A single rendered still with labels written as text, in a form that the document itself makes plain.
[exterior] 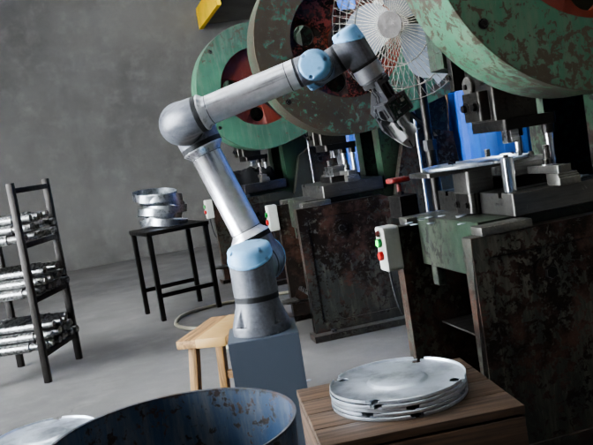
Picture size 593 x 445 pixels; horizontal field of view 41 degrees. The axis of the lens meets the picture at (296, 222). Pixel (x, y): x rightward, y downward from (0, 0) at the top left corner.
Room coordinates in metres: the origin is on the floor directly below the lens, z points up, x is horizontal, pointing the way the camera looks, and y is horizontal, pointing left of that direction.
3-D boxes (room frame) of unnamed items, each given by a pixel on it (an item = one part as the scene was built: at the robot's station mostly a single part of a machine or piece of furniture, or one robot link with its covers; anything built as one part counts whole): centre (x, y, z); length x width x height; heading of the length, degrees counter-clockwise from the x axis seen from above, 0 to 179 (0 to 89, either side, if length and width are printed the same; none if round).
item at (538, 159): (2.24, -0.63, 0.76); 0.15 x 0.09 x 0.05; 14
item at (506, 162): (2.04, -0.56, 0.75); 0.03 x 0.03 x 0.10; 14
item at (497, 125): (2.24, -0.64, 0.86); 0.20 x 0.16 x 0.05; 14
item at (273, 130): (5.71, -0.10, 0.87); 1.53 x 0.99 x 1.74; 107
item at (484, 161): (2.21, -0.52, 0.78); 0.29 x 0.29 x 0.01
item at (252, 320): (2.05, 0.13, 0.50); 0.15 x 0.15 x 0.10
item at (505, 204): (2.24, -0.64, 0.68); 0.45 x 0.30 x 0.06; 14
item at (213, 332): (2.76, 0.30, 0.16); 0.34 x 0.24 x 0.34; 165
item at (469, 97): (2.23, -0.60, 1.04); 0.17 x 0.15 x 0.30; 104
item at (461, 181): (2.20, -0.47, 0.72); 0.25 x 0.14 x 0.14; 104
